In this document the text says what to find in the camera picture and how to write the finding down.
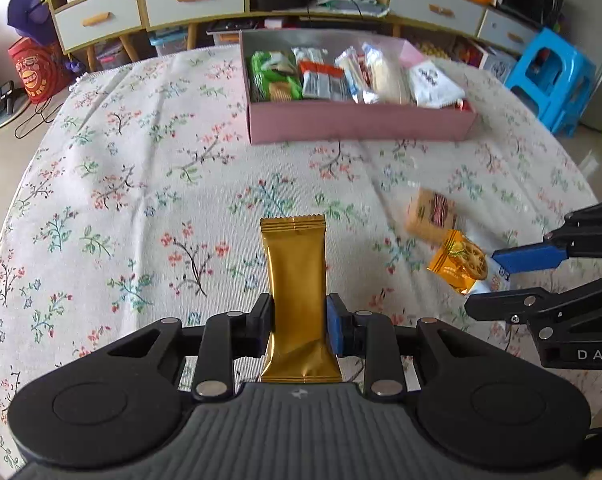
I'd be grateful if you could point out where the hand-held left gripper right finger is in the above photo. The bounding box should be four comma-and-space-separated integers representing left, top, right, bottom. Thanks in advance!
326, 292, 488, 402

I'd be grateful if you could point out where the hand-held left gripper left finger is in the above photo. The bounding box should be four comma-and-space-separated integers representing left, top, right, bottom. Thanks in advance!
106, 292, 276, 402

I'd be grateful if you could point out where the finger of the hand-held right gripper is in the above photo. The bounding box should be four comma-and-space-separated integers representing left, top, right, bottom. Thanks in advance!
463, 272, 602, 330
491, 199, 602, 275

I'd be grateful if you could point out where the gold snack packet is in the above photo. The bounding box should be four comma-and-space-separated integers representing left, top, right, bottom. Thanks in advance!
259, 214, 343, 385

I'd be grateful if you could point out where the pink cardboard box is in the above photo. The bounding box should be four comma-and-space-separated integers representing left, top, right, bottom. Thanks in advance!
239, 28, 479, 146

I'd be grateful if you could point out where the tan cracker packet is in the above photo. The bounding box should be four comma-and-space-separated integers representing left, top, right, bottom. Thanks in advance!
405, 188, 460, 247

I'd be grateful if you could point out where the blue plastic stool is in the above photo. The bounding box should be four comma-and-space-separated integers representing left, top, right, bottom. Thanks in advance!
506, 27, 598, 137

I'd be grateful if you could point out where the white black print packet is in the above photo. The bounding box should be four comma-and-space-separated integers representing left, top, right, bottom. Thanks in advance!
408, 60, 466, 109

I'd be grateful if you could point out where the white printed carton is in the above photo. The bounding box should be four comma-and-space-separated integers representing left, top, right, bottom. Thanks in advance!
453, 40, 518, 82

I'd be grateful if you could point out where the pile of yellow packets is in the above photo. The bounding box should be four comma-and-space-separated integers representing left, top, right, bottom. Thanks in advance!
415, 39, 452, 59

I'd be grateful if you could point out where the orange grey snack packet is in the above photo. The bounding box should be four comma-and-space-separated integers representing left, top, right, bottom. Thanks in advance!
300, 61, 353, 101

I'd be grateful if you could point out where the green snack packet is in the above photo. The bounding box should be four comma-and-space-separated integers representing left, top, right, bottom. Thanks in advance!
249, 50, 303, 102

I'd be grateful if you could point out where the pink clear snack packet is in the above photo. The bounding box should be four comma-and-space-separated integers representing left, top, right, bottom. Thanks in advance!
334, 46, 378, 105

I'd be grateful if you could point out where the long low tv cabinet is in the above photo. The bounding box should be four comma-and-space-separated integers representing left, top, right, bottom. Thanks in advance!
246, 0, 542, 57

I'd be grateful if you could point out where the small silver white packet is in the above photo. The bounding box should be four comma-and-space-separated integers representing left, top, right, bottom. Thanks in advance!
291, 46, 330, 69

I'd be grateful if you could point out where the blue lid storage bin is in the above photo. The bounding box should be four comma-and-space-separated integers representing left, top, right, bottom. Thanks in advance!
148, 29, 190, 57

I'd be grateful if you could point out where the red gift bag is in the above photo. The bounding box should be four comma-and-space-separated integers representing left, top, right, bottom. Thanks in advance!
7, 37, 73, 107

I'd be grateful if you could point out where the narrow white drawer cabinet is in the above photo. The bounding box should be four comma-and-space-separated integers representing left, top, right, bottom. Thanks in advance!
40, 0, 148, 72

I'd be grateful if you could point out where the purple bag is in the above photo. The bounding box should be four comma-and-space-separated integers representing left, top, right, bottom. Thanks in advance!
6, 0, 60, 47

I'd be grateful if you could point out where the black floor cable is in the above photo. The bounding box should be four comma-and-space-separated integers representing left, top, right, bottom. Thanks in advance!
14, 94, 66, 139

